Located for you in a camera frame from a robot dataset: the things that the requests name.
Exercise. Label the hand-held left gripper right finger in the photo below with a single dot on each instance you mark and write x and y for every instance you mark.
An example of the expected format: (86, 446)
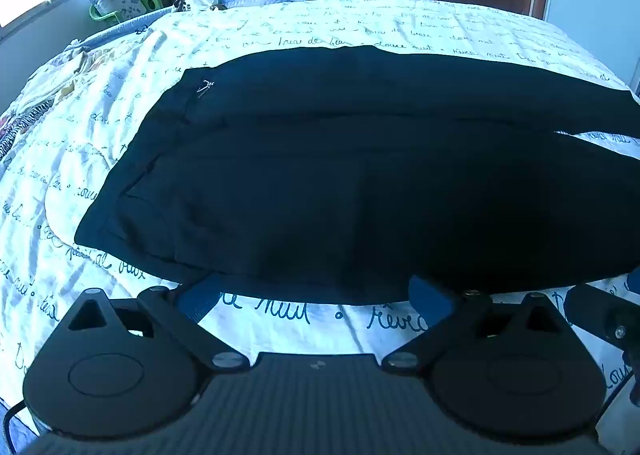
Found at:
(431, 299)

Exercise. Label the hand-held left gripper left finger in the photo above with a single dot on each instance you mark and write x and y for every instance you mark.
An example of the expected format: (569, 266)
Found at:
(200, 299)

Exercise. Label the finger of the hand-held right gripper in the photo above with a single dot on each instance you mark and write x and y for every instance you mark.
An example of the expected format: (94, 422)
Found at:
(595, 312)

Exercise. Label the black pants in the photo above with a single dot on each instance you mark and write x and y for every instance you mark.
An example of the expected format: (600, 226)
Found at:
(325, 175)

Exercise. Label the colourful patterned sheet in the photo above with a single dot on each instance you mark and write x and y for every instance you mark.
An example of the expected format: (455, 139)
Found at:
(35, 85)

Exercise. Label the white script-printed blanket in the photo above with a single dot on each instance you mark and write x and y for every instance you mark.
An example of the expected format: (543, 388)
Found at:
(350, 20)

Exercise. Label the green plastic chair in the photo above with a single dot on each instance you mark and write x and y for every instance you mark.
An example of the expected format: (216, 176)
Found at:
(152, 0)

